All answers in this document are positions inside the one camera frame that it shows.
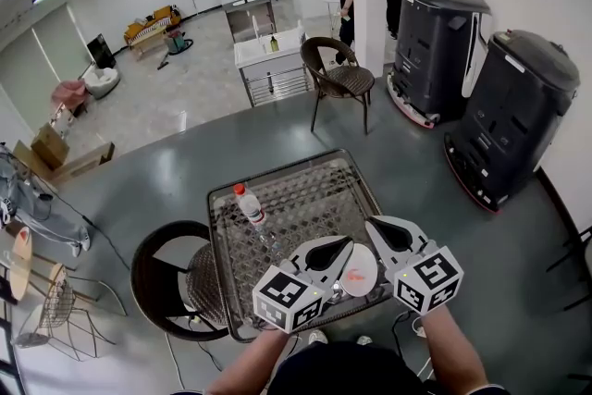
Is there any round wooden stool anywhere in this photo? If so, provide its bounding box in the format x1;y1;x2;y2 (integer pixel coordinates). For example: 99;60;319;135
7;226;34;303

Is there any stainless steel counter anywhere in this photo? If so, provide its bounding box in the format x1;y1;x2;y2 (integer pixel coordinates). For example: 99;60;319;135
223;0;278;44

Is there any clear water bottle red cap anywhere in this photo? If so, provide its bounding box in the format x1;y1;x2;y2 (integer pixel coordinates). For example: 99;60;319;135
232;182;283;253

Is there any cardboard box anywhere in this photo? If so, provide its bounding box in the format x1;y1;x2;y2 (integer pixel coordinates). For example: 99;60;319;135
30;121;71;171

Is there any green vacuum cleaner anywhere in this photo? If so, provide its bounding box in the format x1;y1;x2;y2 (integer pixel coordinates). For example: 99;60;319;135
156;29;195;71

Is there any brown wicker chair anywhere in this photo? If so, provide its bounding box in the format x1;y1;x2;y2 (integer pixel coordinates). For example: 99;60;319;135
300;36;376;136

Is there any white sink cabinet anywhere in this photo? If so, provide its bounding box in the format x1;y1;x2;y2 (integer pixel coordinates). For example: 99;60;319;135
233;24;316;108

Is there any black service robot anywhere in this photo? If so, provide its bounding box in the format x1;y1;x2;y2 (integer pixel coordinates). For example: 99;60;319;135
387;0;494;130
443;29;582;215

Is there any person's dark clothing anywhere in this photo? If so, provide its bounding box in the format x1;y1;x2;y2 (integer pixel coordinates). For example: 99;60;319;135
266;339;429;395

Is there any wire frame chair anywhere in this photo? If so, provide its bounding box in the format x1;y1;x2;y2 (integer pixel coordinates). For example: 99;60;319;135
10;276;117;363

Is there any white counter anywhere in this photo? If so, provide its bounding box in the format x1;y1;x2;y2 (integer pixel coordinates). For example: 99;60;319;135
290;0;344;20

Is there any dark wicker chair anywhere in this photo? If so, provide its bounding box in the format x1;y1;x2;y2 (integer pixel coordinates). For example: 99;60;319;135
130;220;232;342

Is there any person's right forearm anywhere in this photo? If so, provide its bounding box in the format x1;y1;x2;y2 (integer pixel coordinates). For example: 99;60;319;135
418;303;491;395

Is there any pink chair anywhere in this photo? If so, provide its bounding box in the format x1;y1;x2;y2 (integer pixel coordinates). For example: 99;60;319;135
50;79;90;117

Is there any long wooden box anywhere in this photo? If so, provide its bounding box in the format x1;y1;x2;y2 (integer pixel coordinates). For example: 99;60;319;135
49;142;117;187

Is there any glass-top wicker table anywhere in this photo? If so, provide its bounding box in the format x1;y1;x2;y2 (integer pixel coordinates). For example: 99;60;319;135
206;148;394;342

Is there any black metal chair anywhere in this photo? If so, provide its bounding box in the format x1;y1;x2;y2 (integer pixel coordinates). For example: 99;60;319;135
545;225;592;312

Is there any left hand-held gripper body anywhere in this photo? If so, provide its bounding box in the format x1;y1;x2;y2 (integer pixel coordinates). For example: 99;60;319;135
252;235;355;335

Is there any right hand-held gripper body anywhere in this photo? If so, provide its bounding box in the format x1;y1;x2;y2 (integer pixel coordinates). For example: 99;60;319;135
364;215;464;316

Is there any white bean bag seat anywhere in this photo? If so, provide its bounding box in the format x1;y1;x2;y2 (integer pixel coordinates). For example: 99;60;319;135
82;66;122;101

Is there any black flat screen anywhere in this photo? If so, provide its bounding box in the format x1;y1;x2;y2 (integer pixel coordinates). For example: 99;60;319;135
86;32;117;70

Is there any white floor cable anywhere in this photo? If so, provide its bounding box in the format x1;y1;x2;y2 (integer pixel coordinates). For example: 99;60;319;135
163;329;187;390

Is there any yellow sofa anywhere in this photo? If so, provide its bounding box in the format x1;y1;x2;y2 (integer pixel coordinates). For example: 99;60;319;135
123;5;182;48

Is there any person's left forearm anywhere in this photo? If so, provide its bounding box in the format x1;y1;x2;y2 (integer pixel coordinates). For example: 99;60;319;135
203;327;291;395

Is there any black floor cable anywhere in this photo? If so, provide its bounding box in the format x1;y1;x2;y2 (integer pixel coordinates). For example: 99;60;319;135
25;170;133;273

